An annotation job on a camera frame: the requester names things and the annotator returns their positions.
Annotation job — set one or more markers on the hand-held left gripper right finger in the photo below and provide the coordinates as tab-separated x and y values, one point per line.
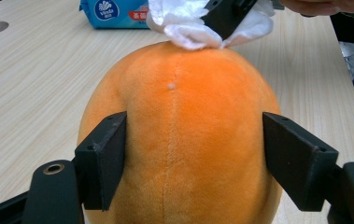
299	161

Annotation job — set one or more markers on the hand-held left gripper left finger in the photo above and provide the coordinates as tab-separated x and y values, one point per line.
103	161

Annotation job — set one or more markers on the white wet wipe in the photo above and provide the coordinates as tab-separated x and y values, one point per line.
184	28

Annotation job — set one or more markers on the orange plush toy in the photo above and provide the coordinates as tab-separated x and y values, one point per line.
190	130

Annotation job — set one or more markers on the blue wet wipes pack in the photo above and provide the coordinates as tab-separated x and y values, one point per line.
115	14

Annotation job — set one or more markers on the white round disc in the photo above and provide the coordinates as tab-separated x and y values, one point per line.
345	49

